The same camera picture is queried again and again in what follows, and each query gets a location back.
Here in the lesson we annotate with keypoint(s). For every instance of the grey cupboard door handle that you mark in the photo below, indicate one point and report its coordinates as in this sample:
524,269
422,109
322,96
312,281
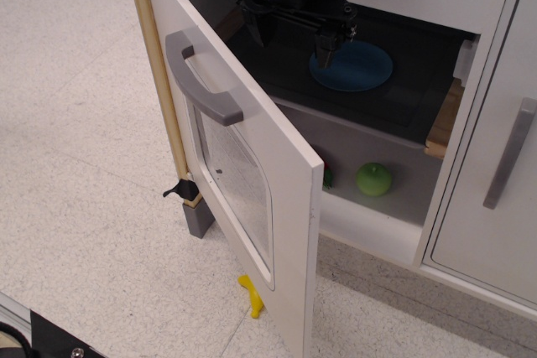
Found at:
511,152

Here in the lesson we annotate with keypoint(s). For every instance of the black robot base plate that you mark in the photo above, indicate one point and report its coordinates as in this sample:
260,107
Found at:
50,340

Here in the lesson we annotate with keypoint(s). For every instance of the blue round plate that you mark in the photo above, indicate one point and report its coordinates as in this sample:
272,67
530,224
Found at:
356,66

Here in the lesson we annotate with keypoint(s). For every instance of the green toy apple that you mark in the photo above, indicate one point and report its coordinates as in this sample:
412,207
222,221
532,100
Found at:
374,179

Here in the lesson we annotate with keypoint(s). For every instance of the wooden kitchen leg post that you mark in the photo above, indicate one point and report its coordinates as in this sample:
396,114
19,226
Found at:
197,213

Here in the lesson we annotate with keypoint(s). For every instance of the yellow toy banana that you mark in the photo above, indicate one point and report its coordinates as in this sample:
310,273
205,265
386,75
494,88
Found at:
255,299

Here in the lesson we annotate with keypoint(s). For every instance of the black clamp lever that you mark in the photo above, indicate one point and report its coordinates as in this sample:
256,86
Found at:
185,189

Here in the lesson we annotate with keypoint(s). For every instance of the white cupboard door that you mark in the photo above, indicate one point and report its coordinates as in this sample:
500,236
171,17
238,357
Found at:
496,249

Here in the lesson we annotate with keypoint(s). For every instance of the white toy kitchen cabinet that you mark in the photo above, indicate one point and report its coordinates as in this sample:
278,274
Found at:
417,124

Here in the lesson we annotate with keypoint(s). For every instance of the red green toy strawberry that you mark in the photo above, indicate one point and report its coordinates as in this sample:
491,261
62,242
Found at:
328,177

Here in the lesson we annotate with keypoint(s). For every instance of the white oven door with window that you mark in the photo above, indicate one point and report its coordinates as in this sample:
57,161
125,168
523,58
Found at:
258,176

